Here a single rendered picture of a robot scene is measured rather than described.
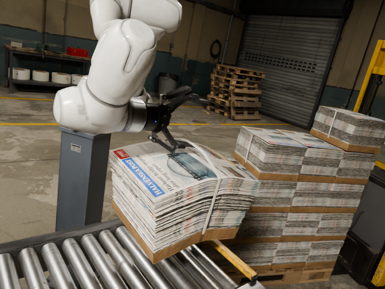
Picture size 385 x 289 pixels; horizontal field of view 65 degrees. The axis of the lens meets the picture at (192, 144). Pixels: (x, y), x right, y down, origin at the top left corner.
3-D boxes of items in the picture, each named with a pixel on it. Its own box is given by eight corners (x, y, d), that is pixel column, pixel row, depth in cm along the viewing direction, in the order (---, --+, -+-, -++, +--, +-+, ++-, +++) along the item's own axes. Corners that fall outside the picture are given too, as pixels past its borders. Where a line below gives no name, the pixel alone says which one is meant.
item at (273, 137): (240, 127, 207) (241, 125, 207) (275, 131, 217) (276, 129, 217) (268, 144, 174) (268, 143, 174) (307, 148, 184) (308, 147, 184)
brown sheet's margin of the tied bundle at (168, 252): (152, 193, 111) (152, 183, 109) (199, 242, 91) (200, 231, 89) (111, 207, 103) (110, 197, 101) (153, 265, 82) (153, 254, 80)
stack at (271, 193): (137, 256, 220) (154, 150, 196) (272, 250, 259) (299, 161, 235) (145, 297, 185) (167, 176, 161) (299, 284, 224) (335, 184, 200)
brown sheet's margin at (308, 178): (267, 158, 225) (269, 153, 223) (299, 161, 234) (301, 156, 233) (298, 180, 191) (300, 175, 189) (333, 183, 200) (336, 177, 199)
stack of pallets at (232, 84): (232, 109, 951) (242, 67, 913) (255, 117, 888) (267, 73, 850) (202, 108, 861) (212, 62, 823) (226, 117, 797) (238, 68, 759)
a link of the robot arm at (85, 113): (117, 143, 76) (139, 110, 68) (51, 140, 66) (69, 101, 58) (107, 110, 81) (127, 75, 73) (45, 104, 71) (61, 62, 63)
